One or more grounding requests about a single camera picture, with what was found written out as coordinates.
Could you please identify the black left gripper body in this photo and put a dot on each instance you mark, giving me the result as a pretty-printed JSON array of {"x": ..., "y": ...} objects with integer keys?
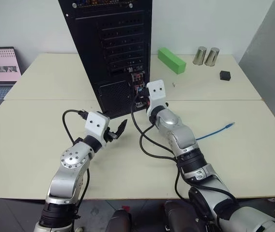
[{"x": 109, "y": 135}]

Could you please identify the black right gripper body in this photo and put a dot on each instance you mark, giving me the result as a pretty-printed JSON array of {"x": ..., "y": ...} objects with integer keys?
[{"x": 146, "y": 100}]

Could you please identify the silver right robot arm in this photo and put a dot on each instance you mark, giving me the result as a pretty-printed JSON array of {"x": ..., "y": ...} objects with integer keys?
[{"x": 183, "y": 137}]

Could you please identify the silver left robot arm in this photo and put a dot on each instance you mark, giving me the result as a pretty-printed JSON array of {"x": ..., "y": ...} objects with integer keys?
[{"x": 67, "y": 169}]

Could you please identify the black computer tower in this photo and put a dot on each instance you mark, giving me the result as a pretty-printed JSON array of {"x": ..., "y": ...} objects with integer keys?
[{"x": 89, "y": 55}]

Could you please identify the green rectangular block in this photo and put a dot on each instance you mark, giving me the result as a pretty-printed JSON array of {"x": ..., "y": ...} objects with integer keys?
[{"x": 172, "y": 60}]

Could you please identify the silver metal cup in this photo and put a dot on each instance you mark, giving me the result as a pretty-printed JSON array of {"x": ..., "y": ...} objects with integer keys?
[
  {"x": 212, "y": 57},
  {"x": 199, "y": 56}
]

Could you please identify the small black box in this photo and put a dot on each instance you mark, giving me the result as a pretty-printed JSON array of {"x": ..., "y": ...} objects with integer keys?
[{"x": 225, "y": 75}]

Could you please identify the dark rounded shape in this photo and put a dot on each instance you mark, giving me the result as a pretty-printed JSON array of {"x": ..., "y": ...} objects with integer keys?
[{"x": 119, "y": 221}]

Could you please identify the grey partition panel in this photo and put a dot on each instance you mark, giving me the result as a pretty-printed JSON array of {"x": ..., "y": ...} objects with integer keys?
[{"x": 268, "y": 60}]

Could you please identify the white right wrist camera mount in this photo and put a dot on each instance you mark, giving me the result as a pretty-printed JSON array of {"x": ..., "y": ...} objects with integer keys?
[{"x": 156, "y": 91}]

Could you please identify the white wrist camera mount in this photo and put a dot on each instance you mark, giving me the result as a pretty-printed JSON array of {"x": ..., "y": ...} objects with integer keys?
[
  {"x": 96, "y": 124},
  {"x": 156, "y": 91}
]

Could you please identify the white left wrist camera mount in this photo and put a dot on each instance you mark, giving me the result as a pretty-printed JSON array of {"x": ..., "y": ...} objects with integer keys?
[{"x": 96, "y": 124}]

